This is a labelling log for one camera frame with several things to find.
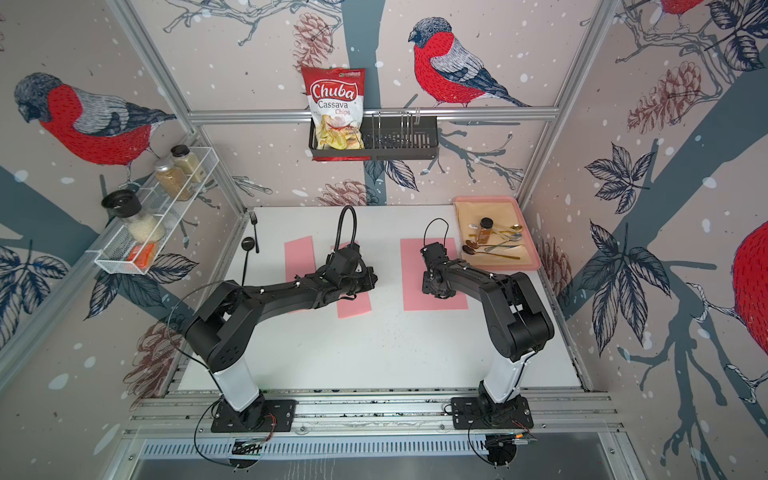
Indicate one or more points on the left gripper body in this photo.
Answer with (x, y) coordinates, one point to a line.
(360, 282)

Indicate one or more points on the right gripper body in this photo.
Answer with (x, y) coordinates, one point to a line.
(426, 285)

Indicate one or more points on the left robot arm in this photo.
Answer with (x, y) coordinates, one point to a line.
(224, 325)

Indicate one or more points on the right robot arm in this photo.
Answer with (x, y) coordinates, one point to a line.
(517, 323)

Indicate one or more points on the black spoon on tray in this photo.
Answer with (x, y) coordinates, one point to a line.
(471, 250)

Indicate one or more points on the small brown bottle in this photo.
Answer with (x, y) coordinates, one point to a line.
(485, 230)

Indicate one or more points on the metal spoon on tray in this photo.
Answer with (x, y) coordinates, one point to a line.
(516, 230)

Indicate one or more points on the black ladle spoon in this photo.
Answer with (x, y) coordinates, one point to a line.
(248, 244)

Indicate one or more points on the black fork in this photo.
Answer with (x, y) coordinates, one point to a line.
(254, 222)

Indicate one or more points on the Chuba cassava chips bag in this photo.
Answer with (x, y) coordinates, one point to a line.
(336, 103)

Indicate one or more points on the spice jar dark lid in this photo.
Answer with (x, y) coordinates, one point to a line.
(189, 163)

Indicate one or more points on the spice jar silver lid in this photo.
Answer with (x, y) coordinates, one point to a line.
(172, 179)

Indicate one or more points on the small red packet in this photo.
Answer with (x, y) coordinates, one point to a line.
(142, 255)

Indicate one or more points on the black lid rice jar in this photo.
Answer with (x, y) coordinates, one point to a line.
(141, 225)

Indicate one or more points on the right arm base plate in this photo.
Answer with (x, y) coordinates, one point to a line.
(479, 413)

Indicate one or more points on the black wire wall basket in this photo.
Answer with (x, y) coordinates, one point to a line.
(404, 137)

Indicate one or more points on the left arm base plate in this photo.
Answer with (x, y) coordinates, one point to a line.
(270, 416)

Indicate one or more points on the clear acrylic wall shelf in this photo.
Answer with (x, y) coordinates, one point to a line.
(154, 199)

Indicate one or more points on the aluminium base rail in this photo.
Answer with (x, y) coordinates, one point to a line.
(398, 412)

